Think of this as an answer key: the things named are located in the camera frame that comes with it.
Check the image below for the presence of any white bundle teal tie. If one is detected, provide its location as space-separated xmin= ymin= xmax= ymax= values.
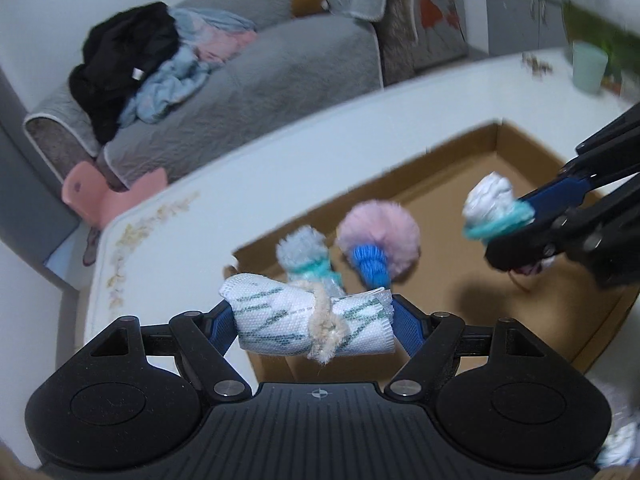
xmin=461 ymin=171 xmax=557 ymax=280

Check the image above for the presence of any brown cardboard box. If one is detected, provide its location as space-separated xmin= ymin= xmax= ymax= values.
xmin=222 ymin=119 xmax=640 ymax=391

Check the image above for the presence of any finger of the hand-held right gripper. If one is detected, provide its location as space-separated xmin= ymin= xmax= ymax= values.
xmin=484 ymin=172 xmax=640 ymax=291
xmin=517 ymin=107 xmax=640 ymax=221

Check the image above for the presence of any printed picture panel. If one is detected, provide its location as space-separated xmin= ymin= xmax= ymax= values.
xmin=407 ymin=0 xmax=471 ymax=71

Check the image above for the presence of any green fish tank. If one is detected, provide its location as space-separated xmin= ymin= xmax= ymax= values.
xmin=562 ymin=0 xmax=640 ymax=98

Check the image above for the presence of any white green-patterned cloth roll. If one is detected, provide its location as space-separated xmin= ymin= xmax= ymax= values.
xmin=219 ymin=272 xmax=396 ymax=363

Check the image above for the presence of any black garment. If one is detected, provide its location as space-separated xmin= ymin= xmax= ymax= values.
xmin=69 ymin=1 xmax=181 ymax=145

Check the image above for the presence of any pink garment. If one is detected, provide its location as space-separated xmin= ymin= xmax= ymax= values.
xmin=197 ymin=27 xmax=258 ymax=63

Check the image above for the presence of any light blue fluffy bundle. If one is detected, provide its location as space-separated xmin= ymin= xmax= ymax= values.
xmin=276 ymin=226 xmax=346 ymax=301

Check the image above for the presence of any pile of clothes on sofa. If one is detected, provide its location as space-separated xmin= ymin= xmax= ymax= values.
xmin=117 ymin=7 xmax=258 ymax=126

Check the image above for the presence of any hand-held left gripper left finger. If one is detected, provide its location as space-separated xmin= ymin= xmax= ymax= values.
xmin=85 ymin=300 xmax=253 ymax=403

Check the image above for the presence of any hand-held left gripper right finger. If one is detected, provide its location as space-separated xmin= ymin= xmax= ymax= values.
xmin=382 ymin=295 xmax=551 ymax=403

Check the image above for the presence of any brown plush toy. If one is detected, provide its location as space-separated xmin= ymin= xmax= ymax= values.
xmin=291 ymin=0 xmax=328 ymax=18

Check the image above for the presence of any grey cabinet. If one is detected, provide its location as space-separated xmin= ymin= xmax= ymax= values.
xmin=482 ymin=0 xmax=601 ymax=56

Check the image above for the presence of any pale green cup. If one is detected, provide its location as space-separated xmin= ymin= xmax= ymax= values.
xmin=571 ymin=41 xmax=608 ymax=95

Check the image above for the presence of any pink plastic stool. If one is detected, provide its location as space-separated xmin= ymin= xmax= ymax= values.
xmin=62 ymin=162 xmax=168 ymax=228

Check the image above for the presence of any pile of seed shells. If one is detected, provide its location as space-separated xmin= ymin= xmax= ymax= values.
xmin=522 ymin=52 xmax=553 ymax=76

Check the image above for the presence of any pink fluffy bundle blue tie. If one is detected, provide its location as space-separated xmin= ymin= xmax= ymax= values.
xmin=336 ymin=200 xmax=422 ymax=292

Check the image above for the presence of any grey sofa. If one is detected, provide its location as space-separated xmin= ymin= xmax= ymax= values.
xmin=0 ymin=0 xmax=386 ymax=196

